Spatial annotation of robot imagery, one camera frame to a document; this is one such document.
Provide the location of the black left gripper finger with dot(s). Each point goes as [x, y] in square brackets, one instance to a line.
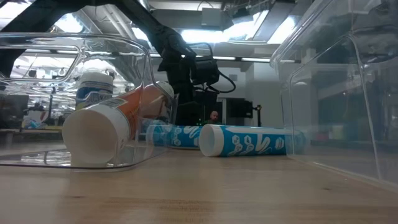
[186, 113]

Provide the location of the blue silicone tube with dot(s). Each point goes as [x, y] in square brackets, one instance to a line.
[248, 141]
[186, 137]

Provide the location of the orange sealant tube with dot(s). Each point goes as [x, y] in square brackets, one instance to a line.
[96, 133]

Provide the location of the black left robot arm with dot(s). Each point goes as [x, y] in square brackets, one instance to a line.
[161, 34]

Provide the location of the Lysol wipes canister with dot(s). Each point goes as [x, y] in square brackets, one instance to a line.
[94, 90]

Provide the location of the black partition panel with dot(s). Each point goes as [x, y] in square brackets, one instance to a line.
[203, 109]

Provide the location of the person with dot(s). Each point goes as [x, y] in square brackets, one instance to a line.
[214, 115]

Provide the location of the black box monitor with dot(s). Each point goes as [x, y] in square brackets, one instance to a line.
[237, 109]

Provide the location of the linear ceiling light fixture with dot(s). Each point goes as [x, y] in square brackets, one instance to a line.
[255, 59]

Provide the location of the translucent plastic storage bin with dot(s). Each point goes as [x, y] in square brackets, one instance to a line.
[342, 109]

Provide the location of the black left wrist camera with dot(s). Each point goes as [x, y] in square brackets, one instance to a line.
[205, 70]

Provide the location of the grey wall vent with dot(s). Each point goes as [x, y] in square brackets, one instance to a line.
[232, 76]

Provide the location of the black camera stand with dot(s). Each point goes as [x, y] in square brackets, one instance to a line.
[259, 116]

